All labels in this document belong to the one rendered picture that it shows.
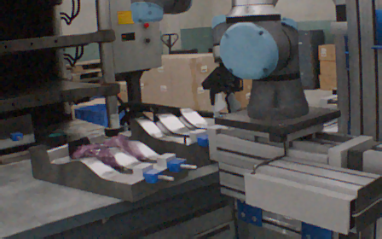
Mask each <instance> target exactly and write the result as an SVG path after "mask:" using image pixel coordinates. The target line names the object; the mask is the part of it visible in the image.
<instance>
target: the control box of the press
mask: <svg viewBox="0 0 382 239"><path fill-rule="evenodd" d="M108 3H109V9H110V15H109V16H110V23H111V29H114V31H116V39H115V41H113V42H112V43H113V47H112V50H113V63H114V69H113V71H114V74H117V75H119V74H120V75H121V77H122V78H123V79H124V80H125V82H126V85H127V91H126V92H127V100H128V102H142V91H141V84H140V79H141V77H142V74H143V72H144V71H146V72H148V71H149V70H151V68H156V67H163V64H162V56H161V47H160V42H161V39H160V30H159V22H158V21H157V22H148V23H144V24H136V23H135V22H134V21H133V20H132V17H131V13H132V12H131V10H130V0H108ZM139 117H143V114H142V112H139V113H136V114H133V115H132V116H131V117H129V118H128V119H127V120H126V126H125V127H126V128H127V131H131V129H130V120H132V119H135V118H139Z"/></svg>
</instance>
